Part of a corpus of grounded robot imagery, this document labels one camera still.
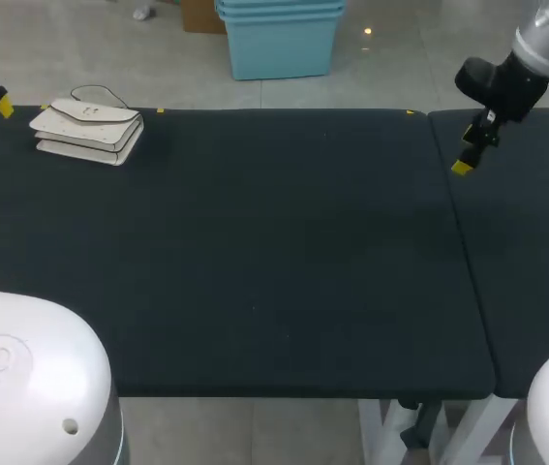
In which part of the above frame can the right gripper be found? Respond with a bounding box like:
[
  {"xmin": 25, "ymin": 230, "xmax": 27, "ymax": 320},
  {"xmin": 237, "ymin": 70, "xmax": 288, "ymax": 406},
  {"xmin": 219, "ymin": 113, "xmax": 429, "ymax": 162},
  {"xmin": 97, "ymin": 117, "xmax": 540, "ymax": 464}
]
[{"xmin": 449, "ymin": 49, "xmax": 549, "ymax": 176}]

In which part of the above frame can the white quilted handbag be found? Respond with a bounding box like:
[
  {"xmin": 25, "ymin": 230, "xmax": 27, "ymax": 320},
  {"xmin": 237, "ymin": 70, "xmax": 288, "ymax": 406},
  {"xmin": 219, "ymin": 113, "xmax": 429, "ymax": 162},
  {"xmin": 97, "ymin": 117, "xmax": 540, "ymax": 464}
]
[{"xmin": 28, "ymin": 85, "xmax": 146, "ymax": 168}]

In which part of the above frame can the blue plastic bin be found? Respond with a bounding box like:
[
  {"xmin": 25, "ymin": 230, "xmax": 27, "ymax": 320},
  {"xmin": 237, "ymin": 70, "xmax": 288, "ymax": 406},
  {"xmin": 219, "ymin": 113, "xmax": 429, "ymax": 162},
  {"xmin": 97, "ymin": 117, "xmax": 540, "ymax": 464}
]
[
  {"xmin": 214, "ymin": 0, "xmax": 347, "ymax": 12},
  {"xmin": 215, "ymin": 8, "xmax": 345, "ymax": 80}
]

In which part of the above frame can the brown cardboard box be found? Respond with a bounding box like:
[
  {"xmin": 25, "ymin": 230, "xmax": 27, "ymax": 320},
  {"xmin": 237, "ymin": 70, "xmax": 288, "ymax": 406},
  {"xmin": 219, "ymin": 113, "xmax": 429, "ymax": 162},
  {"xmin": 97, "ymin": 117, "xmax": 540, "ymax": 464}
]
[{"xmin": 181, "ymin": 0, "xmax": 229, "ymax": 35}]

